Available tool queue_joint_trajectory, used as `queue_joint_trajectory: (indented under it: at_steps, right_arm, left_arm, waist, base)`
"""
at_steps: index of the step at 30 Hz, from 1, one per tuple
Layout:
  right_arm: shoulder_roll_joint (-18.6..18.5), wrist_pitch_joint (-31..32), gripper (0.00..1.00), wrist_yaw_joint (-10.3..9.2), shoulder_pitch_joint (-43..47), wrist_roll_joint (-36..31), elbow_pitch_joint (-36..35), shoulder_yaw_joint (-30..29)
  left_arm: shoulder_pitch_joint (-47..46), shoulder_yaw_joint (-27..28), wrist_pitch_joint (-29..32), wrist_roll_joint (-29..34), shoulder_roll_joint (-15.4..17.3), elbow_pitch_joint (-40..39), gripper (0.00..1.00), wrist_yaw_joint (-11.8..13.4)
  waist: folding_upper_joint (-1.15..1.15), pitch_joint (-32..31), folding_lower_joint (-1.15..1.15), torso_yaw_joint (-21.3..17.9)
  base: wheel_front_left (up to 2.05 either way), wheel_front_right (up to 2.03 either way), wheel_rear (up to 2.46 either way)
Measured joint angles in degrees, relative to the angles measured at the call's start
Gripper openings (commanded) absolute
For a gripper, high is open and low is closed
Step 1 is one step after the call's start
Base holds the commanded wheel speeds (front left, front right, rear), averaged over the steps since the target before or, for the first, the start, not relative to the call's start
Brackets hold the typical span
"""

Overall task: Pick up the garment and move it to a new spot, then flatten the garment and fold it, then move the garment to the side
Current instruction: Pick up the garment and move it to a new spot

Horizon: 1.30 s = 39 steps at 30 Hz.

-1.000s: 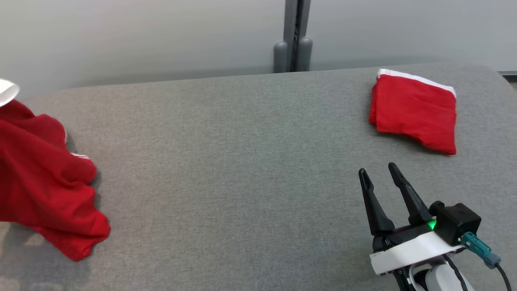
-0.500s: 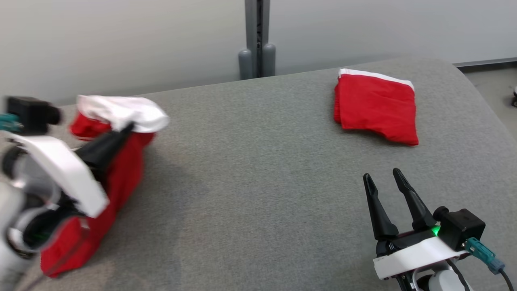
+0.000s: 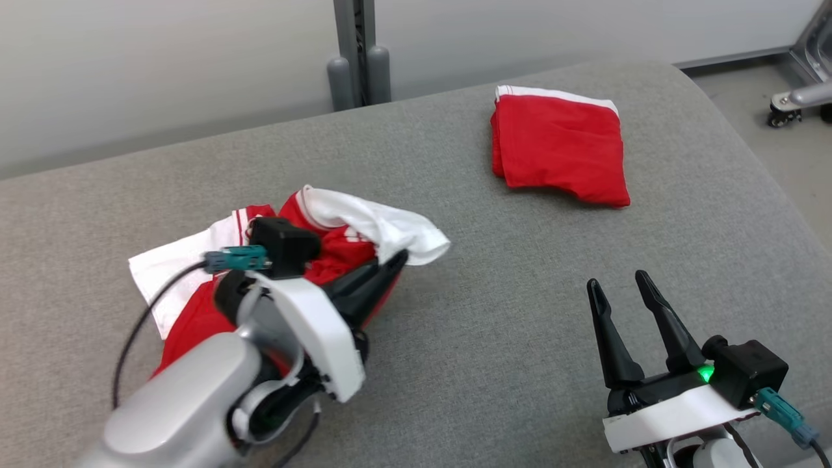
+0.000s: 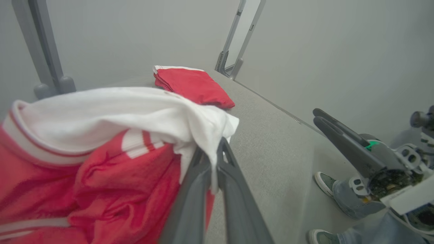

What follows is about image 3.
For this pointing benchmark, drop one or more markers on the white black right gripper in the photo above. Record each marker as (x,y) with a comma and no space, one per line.
(663,416)

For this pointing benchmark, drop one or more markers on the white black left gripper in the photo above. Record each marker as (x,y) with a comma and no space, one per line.
(318,338)

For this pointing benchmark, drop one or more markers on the red jersey white sleeves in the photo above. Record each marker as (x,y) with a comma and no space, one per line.
(364,218)

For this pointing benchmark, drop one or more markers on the red shorts white side stripe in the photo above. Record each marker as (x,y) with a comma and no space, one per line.
(559,149)

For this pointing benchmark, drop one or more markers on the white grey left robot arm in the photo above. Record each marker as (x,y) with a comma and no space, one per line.
(182,403)

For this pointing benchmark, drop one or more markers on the black caster wheel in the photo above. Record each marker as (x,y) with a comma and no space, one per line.
(777,118)

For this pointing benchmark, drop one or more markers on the silver wheeled stand base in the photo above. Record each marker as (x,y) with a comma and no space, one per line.
(812,45)

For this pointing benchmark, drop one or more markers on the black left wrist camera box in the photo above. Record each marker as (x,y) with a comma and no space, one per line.
(286,244)

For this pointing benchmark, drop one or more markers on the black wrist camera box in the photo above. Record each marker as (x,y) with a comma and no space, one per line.
(747,370)
(286,244)

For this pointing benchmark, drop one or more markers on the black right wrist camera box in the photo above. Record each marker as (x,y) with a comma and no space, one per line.
(747,370)

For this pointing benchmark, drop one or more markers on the grey partition post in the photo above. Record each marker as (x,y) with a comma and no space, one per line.
(341,84)

